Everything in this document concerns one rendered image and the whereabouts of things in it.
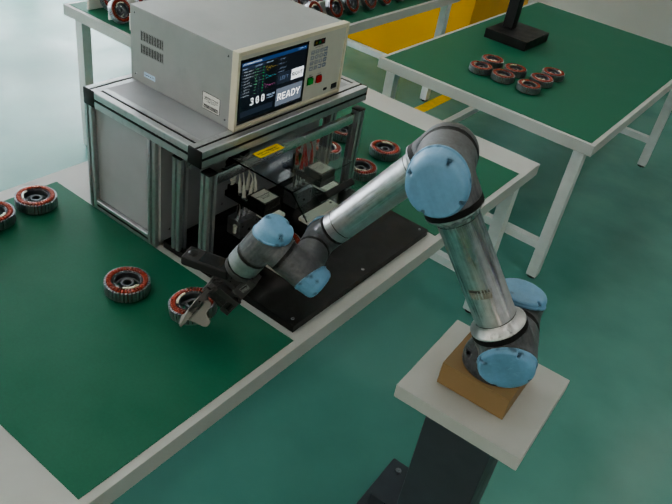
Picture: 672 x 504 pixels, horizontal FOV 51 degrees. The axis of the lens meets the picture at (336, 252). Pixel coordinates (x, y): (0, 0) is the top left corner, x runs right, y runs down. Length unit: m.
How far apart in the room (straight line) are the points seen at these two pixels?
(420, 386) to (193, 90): 0.93
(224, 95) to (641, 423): 2.04
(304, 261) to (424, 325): 1.61
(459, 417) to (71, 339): 0.90
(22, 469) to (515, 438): 1.02
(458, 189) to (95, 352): 0.90
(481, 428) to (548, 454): 1.09
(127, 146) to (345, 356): 1.29
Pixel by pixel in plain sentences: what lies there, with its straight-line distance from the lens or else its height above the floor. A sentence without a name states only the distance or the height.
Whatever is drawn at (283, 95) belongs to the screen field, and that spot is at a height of 1.17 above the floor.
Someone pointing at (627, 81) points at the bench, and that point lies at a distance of 4.02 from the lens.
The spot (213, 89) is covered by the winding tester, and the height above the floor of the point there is 1.20.
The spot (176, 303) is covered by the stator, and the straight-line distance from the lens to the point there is 1.69.
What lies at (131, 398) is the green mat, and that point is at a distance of 1.59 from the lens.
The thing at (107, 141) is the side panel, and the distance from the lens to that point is 2.01.
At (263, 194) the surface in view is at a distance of 1.93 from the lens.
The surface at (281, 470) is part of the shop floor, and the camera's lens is 2.42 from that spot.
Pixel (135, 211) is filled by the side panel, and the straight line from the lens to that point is 2.03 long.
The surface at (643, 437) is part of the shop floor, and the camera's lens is 2.99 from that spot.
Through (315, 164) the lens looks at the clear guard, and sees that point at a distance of 1.81.
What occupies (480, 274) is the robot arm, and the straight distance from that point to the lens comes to 1.36.
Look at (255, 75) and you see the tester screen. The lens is 1.79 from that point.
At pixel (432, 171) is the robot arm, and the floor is 1.36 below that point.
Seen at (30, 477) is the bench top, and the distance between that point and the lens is 1.50.
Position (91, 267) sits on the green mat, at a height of 0.75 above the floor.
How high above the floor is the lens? 1.94
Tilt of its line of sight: 36 degrees down
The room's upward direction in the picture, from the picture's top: 10 degrees clockwise
